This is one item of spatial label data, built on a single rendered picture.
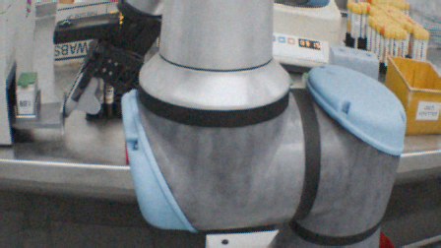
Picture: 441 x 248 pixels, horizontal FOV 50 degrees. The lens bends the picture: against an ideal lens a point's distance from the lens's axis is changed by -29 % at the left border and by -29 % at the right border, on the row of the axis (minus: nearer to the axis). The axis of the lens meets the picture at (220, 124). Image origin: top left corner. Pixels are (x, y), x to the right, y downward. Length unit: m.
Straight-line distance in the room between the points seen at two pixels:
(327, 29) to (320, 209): 0.66
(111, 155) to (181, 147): 0.42
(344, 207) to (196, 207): 0.13
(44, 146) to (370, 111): 0.56
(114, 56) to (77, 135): 0.16
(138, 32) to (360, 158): 0.43
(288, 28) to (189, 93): 0.70
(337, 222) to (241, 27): 0.20
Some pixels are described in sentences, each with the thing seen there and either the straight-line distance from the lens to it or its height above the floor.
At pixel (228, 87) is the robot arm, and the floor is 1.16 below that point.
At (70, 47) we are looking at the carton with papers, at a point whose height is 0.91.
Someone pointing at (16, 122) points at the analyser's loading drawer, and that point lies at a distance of 0.90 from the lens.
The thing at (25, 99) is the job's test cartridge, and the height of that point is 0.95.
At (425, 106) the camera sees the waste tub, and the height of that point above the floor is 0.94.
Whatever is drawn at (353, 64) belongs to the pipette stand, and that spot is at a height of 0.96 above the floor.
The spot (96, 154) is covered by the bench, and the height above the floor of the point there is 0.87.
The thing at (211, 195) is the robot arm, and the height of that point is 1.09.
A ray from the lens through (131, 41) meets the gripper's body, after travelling 0.83.
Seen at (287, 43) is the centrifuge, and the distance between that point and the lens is 1.12.
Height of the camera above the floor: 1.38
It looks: 32 degrees down
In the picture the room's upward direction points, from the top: 5 degrees clockwise
